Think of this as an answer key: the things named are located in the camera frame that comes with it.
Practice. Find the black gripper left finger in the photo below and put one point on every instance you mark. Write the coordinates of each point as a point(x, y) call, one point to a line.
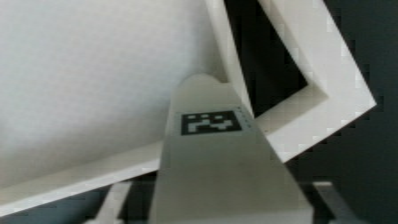
point(125, 206)

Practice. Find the white desk top tray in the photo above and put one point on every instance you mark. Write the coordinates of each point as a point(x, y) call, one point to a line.
point(96, 54)

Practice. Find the white U-shaped fence frame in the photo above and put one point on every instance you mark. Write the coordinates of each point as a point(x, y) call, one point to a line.
point(329, 103)

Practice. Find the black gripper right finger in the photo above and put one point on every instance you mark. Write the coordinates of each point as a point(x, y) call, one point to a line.
point(333, 211)

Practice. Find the white desk leg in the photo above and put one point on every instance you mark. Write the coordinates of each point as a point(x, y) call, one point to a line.
point(224, 184)

